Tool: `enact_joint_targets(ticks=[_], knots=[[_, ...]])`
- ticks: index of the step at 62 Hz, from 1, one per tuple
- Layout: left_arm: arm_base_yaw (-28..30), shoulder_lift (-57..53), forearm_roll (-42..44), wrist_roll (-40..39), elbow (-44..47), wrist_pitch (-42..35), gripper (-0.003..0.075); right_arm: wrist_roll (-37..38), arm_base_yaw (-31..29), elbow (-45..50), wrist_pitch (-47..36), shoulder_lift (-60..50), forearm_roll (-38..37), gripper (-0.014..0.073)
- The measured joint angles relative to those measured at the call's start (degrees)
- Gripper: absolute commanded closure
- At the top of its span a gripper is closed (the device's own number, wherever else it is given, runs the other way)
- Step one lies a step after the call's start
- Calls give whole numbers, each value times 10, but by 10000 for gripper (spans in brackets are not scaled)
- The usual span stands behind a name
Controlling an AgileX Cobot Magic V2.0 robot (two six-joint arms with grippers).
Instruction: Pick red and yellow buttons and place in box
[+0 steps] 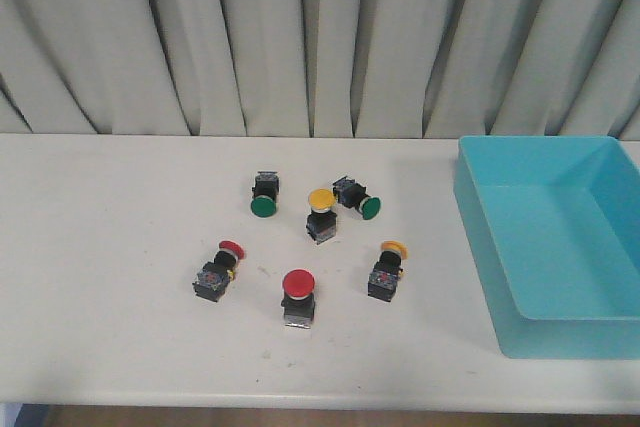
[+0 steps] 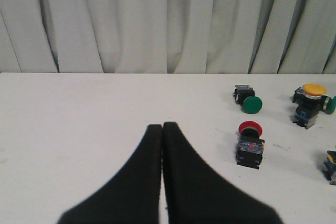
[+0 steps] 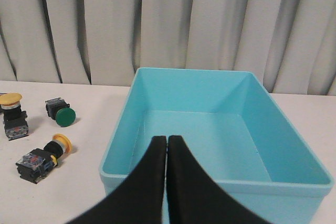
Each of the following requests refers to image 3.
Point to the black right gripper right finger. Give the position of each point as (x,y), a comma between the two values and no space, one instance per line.
(193,197)

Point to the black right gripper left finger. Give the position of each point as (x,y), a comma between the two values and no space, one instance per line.
(139,198)

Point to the yellow mushroom push button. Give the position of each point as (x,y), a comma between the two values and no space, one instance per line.
(15,124)

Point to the light blue plastic box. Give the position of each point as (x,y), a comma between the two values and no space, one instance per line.
(234,129)

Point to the yellow push button near box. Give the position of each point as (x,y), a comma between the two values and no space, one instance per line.
(38,163)

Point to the white pleated curtain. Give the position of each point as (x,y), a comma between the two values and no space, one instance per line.
(289,45)

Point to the green push button switch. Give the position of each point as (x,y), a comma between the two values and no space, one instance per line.
(60,111)

